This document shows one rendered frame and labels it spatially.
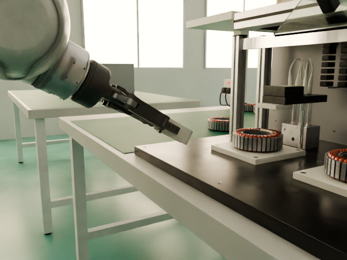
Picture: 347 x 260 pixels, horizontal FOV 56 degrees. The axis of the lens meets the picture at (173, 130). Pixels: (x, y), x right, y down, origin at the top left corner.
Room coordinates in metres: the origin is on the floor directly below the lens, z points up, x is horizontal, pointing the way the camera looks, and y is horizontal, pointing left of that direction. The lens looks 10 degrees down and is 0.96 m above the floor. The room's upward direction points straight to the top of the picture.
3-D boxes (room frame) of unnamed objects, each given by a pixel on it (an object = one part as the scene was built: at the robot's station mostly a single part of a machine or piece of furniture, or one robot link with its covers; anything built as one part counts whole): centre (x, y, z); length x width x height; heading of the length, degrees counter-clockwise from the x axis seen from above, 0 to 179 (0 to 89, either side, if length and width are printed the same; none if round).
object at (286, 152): (0.73, -0.19, 0.78); 0.15 x 0.15 x 0.01; 30
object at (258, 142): (0.73, -0.19, 0.80); 0.11 x 0.11 x 0.04
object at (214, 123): (1.14, -0.18, 0.77); 0.11 x 0.11 x 0.04
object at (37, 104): (2.79, 0.75, 0.38); 1.85 x 1.10 x 0.75; 30
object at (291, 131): (0.80, -0.32, 0.80); 0.08 x 0.05 x 0.06; 30
